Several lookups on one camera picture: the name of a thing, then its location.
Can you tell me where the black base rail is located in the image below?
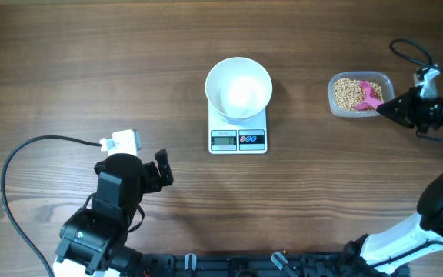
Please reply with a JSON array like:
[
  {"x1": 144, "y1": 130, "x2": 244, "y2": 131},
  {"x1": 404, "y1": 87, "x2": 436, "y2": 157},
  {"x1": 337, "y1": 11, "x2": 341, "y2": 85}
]
[{"x1": 138, "y1": 252, "x2": 338, "y2": 277}]

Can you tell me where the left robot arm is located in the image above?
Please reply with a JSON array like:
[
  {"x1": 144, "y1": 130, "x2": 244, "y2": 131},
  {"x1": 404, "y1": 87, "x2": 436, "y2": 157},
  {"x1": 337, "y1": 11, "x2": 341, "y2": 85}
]
[{"x1": 53, "y1": 149, "x2": 174, "y2": 277}]

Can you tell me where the left black camera cable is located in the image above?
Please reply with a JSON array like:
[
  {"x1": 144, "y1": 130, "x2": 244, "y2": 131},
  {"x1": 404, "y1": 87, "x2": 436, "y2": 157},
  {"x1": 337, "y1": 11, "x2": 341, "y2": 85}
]
[{"x1": 0, "y1": 135, "x2": 102, "y2": 277}]

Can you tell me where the white bowl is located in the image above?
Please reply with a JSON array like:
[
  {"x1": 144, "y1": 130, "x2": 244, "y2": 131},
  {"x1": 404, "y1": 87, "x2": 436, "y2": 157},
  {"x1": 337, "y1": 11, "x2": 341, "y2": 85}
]
[{"x1": 205, "y1": 57, "x2": 273, "y2": 122}]

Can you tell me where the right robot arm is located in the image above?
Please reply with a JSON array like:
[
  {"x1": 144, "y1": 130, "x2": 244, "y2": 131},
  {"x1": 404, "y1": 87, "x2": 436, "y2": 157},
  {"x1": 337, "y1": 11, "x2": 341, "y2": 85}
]
[{"x1": 336, "y1": 65, "x2": 443, "y2": 276}]

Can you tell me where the pink plastic measuring scoop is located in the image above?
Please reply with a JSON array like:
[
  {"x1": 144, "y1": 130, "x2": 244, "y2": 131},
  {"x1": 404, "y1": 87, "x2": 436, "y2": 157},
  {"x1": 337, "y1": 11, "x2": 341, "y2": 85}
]
[{"x1": 352, "y1": 82, "x2": 384, "y2": 111}]

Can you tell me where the white digital kitchen scale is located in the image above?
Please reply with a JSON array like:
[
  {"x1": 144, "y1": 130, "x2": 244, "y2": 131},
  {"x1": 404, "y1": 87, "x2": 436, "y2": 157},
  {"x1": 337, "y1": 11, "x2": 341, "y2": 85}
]
[{"x1": 208, "y1": 104, "x2": 268, "y2": 155}]

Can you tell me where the clear plastic container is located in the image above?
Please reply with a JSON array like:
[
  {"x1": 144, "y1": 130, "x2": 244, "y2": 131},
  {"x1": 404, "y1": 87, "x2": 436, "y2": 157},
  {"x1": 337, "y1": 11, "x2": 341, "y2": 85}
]
[{"x1": 328, "y1": 72, "x2": 395, "y2": 118}]

